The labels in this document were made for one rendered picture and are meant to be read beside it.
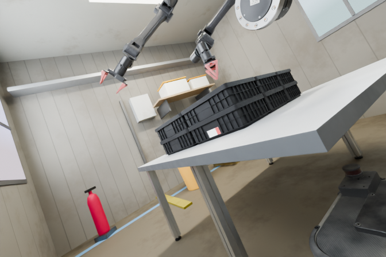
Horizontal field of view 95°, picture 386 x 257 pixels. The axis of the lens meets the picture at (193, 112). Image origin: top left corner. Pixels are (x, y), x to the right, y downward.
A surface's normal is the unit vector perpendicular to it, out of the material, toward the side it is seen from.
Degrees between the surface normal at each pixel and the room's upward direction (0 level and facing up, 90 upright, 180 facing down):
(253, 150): 90
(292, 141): 90
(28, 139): 90
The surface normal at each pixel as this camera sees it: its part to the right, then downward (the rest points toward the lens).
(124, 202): 0.44, -0.30
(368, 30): -0.80, 0.29
